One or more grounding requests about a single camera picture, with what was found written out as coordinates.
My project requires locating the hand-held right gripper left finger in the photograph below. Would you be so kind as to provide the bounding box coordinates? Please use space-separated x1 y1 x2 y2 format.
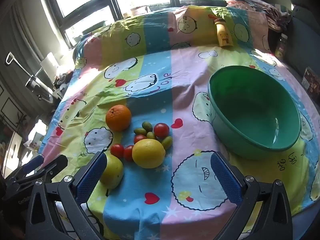
25 151 108 240

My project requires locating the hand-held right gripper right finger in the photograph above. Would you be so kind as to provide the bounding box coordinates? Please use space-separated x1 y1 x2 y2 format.
210 152 294 240

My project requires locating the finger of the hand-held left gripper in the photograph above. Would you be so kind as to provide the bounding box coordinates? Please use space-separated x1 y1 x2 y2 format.
5 156 45 180
12 154 68 187

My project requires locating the yellow-green pear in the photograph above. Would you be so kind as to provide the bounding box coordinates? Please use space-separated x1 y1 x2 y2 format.
99 154 125 190

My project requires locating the yellow lemon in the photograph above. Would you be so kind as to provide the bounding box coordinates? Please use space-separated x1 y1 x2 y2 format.
132 138 166 169

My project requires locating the green plastic bowl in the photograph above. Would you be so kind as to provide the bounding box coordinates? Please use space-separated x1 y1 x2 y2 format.
207 65 302 160

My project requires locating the large orange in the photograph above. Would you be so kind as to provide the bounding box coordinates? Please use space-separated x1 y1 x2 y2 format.
105 104 132 132

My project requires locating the metal pole stand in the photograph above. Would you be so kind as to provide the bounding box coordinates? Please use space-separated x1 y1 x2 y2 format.
4 52 54 103

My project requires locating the colourful cartoon printed blanket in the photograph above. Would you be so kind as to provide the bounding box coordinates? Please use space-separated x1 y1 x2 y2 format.
39 5 320 240

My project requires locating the clear snack box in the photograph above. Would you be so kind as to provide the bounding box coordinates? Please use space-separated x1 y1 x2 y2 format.
301 67 320 95

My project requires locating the yellow bear print bottle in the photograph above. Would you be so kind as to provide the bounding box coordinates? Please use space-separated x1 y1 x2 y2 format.
208 14 234 47

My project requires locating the clear jar with dark lid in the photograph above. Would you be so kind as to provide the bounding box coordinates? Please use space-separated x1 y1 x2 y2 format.
274 33 288 60

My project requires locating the grey sofa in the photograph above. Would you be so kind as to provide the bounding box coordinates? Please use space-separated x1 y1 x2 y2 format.
269 0 320 110

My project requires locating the black framed window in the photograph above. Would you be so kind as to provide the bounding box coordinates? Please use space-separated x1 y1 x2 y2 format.
42 0 233 49

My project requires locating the crumpled pink cloth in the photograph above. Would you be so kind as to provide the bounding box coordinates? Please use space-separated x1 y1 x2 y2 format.
226 0 292 32

